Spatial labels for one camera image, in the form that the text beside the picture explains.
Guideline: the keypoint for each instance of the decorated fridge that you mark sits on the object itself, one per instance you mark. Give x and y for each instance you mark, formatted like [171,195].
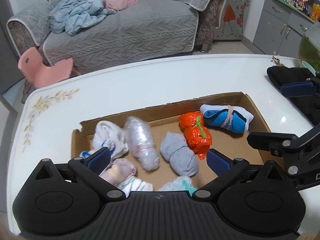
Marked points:
[234,20]

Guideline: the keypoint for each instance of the white striped sock bundle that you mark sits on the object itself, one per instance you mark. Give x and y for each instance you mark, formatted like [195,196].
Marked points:
[122,174]

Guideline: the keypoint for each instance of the orange plastic bundle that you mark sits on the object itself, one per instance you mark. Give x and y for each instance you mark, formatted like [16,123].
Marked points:
[197,135]

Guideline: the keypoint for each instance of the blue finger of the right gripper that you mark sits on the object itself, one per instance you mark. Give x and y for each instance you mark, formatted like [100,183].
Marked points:
[293,90]

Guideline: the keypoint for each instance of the grey cabinet drawers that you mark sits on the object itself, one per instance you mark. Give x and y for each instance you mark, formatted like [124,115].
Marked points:
[280,29]

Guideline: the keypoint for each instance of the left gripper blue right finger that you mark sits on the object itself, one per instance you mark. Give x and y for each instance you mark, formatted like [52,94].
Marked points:
[218,162]

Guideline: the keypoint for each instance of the cardboard box tray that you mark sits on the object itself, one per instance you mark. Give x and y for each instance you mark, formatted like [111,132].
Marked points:
[164,119]

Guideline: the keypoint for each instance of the grey sofa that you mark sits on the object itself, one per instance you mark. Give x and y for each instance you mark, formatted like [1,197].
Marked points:
[143,31]

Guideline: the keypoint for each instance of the pink child chair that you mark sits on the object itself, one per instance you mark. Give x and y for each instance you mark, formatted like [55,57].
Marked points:
[38,74]

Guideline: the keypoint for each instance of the black cloth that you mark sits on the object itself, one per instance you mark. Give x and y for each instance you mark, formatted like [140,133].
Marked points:
[308,105]

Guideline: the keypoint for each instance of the plastic wrapped white bundle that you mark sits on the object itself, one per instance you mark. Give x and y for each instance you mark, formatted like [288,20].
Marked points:
[140,141]

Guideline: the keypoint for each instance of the light blue blanket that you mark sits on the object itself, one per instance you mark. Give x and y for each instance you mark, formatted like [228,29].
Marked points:
[73,16]

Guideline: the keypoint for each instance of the grey sock roll blue bow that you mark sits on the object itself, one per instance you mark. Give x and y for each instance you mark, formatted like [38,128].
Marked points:
[174,149]

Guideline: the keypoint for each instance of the glass fish bowl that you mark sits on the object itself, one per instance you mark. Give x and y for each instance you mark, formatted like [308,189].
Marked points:
[309,47]

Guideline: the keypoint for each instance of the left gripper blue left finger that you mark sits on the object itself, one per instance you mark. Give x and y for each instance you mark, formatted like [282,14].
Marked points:
[98,161]

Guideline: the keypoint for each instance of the bubble white bundle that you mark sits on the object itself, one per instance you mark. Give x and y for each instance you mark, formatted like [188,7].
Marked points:
[181,183]

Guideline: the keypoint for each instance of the white sock roll blue trim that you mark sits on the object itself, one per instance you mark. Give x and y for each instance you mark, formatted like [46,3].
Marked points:
[108,134]

